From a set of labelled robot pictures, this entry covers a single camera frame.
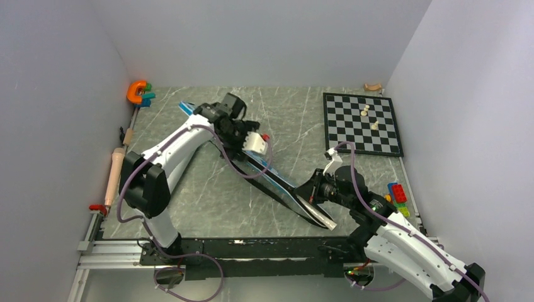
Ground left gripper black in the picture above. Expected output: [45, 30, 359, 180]
[219, 121, 260, 164]

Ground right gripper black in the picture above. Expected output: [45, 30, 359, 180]
[294, 167, 354, 209]

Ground blue racket carry bag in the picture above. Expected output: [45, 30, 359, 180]
[178, 101, 334, 230]

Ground blue badminton racket front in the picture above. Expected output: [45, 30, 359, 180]
[304, 203, 337, 231]

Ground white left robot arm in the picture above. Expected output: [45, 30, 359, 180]
[119, 93, 325, 264]

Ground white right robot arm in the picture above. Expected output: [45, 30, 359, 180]
[301, 166, 489, 301]

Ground colourful brick toy car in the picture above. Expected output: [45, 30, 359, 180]
[384, 182, 411, 218]

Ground green teal toy blocks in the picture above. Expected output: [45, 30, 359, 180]
[134, 82, 156, 108]

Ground black white chessboard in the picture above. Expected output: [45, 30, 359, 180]
[323, 92, 404, 157]

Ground beige chess pawn rear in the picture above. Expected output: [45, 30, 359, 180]
[360, 105, 370, 116]

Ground orange letter C toy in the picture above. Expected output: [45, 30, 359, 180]
[127, 80, 148, 105]

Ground beige toy microphone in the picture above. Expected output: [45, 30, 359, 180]
[104, 147, 125, 208]

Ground wooden arch block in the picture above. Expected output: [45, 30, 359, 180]
[363, 83, 383, 91]

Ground red clamp knob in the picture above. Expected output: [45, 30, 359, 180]
[88, 204, 108, 216]

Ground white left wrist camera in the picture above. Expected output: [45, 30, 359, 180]
[242, 131, 271, 155]

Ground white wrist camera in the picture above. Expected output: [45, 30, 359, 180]
[323, 148, 343, 176]
[242, 131, 271, 155]

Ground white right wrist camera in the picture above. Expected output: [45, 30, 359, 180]
[323, 148, 343, 176]

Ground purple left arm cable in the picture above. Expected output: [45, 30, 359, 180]
[116, 124, 275, 302]

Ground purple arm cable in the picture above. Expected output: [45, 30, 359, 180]
[116, 124, 275, 302]
[333, 142, 491, 302]

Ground wooden handled tool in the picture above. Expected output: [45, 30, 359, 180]
[119, 108, 140, 149]

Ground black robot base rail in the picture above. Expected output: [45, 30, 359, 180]
[139, 237, 376, 281]

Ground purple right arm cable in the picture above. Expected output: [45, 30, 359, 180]
[333, 142, 491, 302]

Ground aluminium frame rail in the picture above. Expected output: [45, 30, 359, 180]
[68, 211, 166, 301]

